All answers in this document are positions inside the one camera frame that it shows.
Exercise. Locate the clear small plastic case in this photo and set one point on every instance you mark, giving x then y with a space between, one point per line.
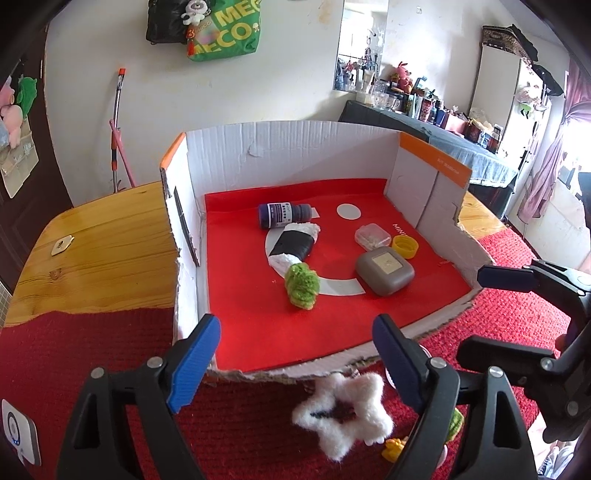
372 237

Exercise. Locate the grey square compact case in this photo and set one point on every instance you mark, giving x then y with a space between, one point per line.
384 270

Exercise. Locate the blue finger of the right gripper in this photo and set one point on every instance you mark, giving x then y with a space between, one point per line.
518 362
509 279

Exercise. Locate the beige hanging pouch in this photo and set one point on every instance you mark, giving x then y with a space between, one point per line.
17 164

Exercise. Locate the dark brown door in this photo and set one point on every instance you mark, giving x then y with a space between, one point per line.
38 193

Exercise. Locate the red knitted cloth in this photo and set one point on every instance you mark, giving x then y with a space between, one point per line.
237 430

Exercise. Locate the panda plush keychain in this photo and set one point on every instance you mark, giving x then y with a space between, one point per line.
195 12

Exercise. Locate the blue covered side table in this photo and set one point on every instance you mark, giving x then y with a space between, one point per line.
492 180

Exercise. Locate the green tote bag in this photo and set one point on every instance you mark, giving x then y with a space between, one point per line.
232 29

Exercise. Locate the pink plush toy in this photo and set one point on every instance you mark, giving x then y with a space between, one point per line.
11 114

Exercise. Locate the purple paint bottle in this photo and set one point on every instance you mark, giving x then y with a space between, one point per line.
279 214

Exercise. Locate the white square charger device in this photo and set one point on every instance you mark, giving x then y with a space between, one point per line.
21 432

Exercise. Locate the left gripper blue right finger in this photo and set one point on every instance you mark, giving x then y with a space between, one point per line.
388 338

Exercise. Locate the yellow pepper toy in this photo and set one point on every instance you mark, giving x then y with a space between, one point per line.
393 449

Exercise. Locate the yellow bottle cap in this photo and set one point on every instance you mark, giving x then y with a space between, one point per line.
406 246

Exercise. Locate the orange white cardboard box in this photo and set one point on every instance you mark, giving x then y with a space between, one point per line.
213 181

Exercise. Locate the black hanging bag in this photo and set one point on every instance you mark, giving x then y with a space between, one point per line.
164 22

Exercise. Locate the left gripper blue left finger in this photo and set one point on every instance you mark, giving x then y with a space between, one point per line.
188 360

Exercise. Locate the small tag on table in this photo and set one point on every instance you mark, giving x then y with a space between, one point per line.
61 245

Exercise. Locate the black white sock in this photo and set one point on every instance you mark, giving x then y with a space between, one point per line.
293 246

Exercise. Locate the green plush toy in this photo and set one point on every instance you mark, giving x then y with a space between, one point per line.
26 94

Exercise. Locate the orange tipped broom stick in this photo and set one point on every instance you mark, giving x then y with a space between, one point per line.
118 154

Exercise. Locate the white fluffy star scrunchie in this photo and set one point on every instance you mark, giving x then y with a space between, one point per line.
343 411

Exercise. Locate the green knitted scrunchie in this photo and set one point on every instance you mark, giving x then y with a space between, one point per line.
456 425
302 285

